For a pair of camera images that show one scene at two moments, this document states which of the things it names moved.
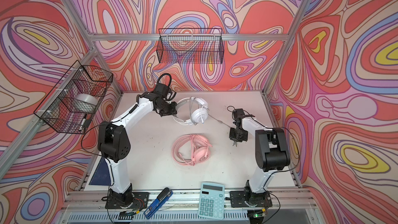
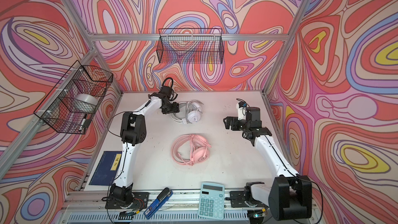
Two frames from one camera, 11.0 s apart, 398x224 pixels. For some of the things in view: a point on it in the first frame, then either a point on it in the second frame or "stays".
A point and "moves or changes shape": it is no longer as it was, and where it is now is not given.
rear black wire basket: [194, 46] stays
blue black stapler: [164, 195] stays
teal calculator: [211, 201] stays
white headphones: [199, 111] moves or changes shape
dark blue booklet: [102, 176] stays
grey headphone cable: [218, 121] to [187, 120]
